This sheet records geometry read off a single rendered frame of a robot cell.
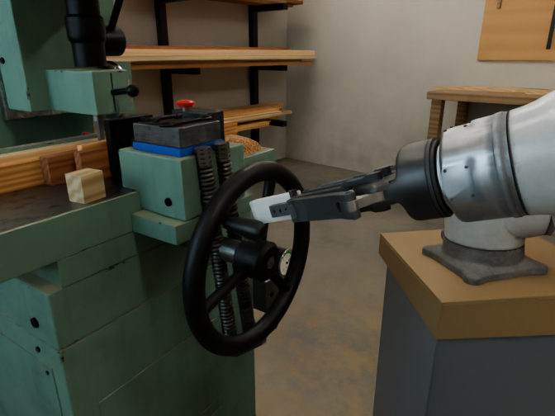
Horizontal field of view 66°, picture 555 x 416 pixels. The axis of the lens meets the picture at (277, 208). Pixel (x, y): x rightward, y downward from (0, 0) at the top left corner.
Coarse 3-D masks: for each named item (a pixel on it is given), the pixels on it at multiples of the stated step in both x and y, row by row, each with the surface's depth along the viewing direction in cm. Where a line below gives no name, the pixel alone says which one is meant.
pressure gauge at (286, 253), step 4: (280, 248) 94; (284, 248) 94; (280, 252) 93; (284, 252) 93; (288, 252) 94; (280, 256) 92; (284, 256) 93; (288, 256) 95; (280, 260) 92; (284, 260) 94; (280, 264) 92; (284, 264) 94; (288, 264) 95; (280, 268) 92; (284, 268) 94; (280, 272) 93; (284, 272) 95; (284, 276) 94
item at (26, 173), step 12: (228, 132) 103; (0, 168) 62; (12, 168) 64; (24, 168) 65; (36, 168) 66; (0, 180) 62; (12, 180) 64; (24, 180) 65; (36, 180) 67; (0, 192) 63
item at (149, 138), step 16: (192, 112) 67; (208, 112) 66; (144, 128) 62; (160, 128) 60; (176, 128) 58; (192, 128) 60; (208, 128) 63; (144, 144) 62; (160, 144) 61; (176, 144) 59; (192, 144) 61; (208, 144) 63
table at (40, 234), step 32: (256, 160) 88; (32, 192) 64; (64, 192) 64; (128, 192) 64; (0, 224) 52; (32, 224) 52; (64, 224) 55; (96, 224) 59; (128, 224) 64; (160, 224) 61; (192, 224) 62; (0, 256) 50; (32, 256) 53; (64, 256) 56
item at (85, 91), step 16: (48, 80) 74; (64, 80) 71; (80, 80) 69; (96, 80) 68; (112, 80) 70; (64, 96) 72; (80, 96) 70; (96, 96) 68; (112, 96) 71; (128, 96) 73; (80, 112) 71; (96, 112) 69; (112, 112) 71
